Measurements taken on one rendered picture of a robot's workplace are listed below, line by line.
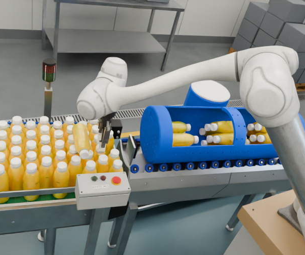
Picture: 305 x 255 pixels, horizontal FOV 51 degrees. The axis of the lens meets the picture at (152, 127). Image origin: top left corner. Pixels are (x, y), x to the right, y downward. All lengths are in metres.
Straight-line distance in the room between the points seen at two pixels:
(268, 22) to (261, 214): 4.09
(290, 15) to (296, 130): 4.17
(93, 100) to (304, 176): 0.70
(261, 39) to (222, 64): 4.28
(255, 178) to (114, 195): 0.96
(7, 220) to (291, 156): 1.13
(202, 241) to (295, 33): 3.27
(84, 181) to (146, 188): 0.46
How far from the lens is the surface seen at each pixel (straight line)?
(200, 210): 2.83
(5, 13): 4.62
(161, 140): 1.45
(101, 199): 1.30
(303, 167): 1.07
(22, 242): 2.43
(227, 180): 1.87
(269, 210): 1.52
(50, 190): 1.42
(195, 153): 1.57
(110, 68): 1.20
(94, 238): 1.57
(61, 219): 1.55
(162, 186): 1.68
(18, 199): 1.49
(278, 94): 0.87
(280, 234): 1.45
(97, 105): 1.06
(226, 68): 1.09
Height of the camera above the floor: 2.06
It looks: 37 degrees down
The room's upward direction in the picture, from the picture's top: 16 degrees clockwise
